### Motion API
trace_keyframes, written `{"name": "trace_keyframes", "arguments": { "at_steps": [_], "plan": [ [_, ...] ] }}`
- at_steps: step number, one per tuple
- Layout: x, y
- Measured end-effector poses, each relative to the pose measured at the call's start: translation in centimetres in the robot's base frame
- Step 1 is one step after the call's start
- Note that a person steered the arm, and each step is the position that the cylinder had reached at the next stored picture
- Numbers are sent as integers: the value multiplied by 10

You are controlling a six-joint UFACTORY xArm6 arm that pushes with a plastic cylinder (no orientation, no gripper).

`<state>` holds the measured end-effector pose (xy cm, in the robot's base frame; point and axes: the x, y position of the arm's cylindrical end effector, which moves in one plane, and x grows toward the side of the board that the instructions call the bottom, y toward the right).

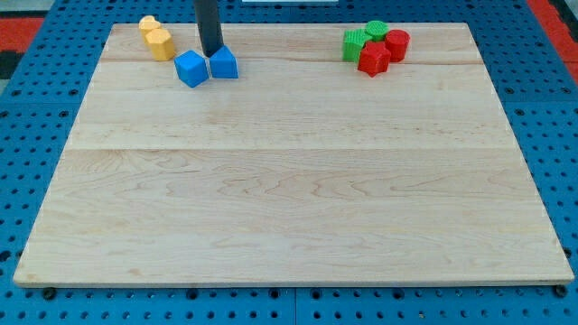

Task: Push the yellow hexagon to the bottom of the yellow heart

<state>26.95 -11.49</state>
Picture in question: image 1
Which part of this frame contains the yellow hexagon block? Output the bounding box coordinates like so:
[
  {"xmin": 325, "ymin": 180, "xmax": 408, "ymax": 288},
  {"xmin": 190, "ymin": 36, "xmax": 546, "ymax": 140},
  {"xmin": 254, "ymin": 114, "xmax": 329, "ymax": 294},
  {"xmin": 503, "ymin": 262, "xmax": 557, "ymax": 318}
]
[{"xmin": 145, "ymin": 29, "xmax": 176, "ymax": 61}]

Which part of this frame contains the yellow heart block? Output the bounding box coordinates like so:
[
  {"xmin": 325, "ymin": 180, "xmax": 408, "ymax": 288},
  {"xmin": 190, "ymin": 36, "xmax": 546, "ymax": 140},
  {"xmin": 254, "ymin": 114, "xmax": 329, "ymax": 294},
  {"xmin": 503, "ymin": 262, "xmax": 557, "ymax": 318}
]
[{"xmin": 138, "ymin": 15, "xmax": 162, "ymax": 44}]

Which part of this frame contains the light wooden board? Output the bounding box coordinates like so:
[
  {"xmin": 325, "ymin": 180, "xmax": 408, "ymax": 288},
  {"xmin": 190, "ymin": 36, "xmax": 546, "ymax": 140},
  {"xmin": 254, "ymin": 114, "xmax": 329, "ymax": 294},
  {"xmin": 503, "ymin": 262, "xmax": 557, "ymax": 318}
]
[{"xmin": 14, "ymin": 23, "xmax": 574, "ymax": 288}]

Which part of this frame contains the blue triangular block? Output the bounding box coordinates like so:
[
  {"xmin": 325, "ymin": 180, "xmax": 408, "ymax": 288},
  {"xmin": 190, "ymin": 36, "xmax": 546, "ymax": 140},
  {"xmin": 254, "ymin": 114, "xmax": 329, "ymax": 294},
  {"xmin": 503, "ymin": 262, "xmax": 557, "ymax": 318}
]
[{"xmin": 210, "ymin": 45, "xmax": 238, "ymax": 79}]

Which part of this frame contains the red star block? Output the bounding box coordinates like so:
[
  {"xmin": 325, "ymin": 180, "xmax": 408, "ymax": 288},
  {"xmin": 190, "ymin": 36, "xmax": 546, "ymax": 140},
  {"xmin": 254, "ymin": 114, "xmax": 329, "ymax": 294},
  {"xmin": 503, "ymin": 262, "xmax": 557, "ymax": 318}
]
[{"xmin": 358, "ymin": 42, "xmax": 391, "ymax": 78}]

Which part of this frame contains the blue cube block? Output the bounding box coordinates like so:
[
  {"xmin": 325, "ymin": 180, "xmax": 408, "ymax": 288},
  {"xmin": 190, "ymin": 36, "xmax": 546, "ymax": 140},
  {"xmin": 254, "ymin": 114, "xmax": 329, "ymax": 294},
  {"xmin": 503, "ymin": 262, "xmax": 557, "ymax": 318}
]
[{"xmin": 174, "ymin": 51, "xmax": 209, "ymax": 88}]

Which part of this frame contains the green star block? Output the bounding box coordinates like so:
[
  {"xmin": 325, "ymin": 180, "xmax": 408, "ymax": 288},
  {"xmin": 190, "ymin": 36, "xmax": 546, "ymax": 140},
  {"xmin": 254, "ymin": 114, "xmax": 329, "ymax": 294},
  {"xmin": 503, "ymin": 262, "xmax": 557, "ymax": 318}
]
[{"xmin": 342, "ymin": 29, "xmax": 372, "ymax": 62}]

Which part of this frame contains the green cylinder block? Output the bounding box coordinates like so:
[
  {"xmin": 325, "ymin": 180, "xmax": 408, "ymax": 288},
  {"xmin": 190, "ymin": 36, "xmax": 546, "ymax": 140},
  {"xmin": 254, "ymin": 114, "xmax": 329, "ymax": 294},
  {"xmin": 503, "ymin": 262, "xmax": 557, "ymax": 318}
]
[{"xmin": 365, "ymin": 20, "xmax": 389, "ymax": 42}]

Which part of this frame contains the red cylinder block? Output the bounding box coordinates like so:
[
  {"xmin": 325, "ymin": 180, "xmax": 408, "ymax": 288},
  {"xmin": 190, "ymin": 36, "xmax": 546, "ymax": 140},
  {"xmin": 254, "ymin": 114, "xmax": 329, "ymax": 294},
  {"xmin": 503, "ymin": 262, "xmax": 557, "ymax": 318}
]
[{"xmin": 385, "ymin": 29, "xmax": 411, "ymax": 62}]

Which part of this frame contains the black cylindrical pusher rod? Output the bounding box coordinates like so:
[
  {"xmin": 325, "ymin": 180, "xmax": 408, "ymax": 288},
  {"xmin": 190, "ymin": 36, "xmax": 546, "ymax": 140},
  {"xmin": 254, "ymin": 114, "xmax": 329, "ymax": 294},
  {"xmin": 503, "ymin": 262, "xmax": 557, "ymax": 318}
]
[{"xmin": 193, "ymin": 0, "xmax": 224, "ymax": 57}]

